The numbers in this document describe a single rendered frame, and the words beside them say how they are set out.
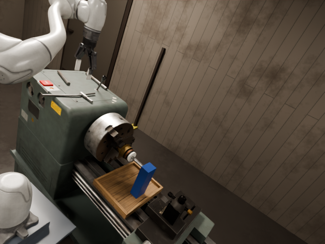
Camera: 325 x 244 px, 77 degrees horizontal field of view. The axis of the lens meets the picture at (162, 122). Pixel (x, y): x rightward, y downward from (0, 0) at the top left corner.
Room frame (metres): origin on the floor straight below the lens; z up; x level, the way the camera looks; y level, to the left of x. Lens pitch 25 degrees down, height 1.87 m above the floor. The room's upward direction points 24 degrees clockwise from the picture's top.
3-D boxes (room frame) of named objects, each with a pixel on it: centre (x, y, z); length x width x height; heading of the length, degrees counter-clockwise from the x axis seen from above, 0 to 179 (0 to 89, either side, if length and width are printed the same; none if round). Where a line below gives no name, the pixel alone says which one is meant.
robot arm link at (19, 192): (0.57, 0.49, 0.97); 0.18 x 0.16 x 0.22; 95
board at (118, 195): (1.01, 0.03, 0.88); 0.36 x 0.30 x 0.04; 153
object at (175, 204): (0.78, -0.25, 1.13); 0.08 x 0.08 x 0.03
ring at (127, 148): (1.06, 0.14, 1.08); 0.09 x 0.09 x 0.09; 63
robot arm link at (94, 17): (1.14, 0.57, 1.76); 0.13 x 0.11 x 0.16; 95
